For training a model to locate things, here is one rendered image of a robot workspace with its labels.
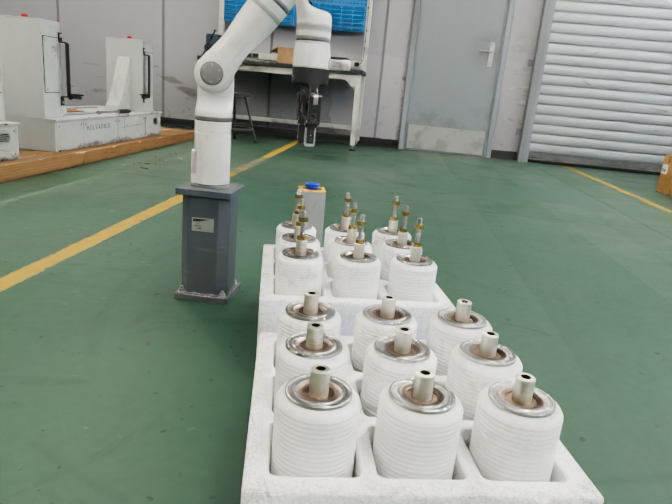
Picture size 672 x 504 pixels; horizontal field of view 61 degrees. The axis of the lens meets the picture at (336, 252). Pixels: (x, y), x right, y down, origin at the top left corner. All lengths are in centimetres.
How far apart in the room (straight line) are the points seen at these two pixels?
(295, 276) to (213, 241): 44
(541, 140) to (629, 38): 126
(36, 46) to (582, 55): 498
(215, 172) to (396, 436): 100
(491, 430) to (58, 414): 74
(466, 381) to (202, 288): 94
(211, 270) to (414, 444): 99
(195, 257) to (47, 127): 229
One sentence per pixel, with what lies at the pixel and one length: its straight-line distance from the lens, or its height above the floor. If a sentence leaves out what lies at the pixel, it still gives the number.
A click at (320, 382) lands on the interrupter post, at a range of 64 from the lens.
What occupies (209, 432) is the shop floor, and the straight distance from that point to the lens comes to 104.
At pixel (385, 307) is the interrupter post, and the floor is 27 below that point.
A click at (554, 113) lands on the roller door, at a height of 52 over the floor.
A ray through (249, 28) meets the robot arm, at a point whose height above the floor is 70.
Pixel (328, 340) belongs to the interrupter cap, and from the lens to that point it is 77.
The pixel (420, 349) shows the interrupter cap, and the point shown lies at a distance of 78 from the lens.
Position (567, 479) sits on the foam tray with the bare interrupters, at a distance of 74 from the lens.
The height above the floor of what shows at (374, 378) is 22.
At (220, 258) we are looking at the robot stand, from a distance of 153.
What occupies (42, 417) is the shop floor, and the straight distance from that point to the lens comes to 112.
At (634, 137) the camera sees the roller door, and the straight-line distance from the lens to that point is 678.
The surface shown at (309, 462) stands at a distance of 65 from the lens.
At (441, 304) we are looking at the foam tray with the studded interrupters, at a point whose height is 18.
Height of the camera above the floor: 58
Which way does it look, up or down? 16 degrees down
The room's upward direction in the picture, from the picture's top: 5 degrees clockwise
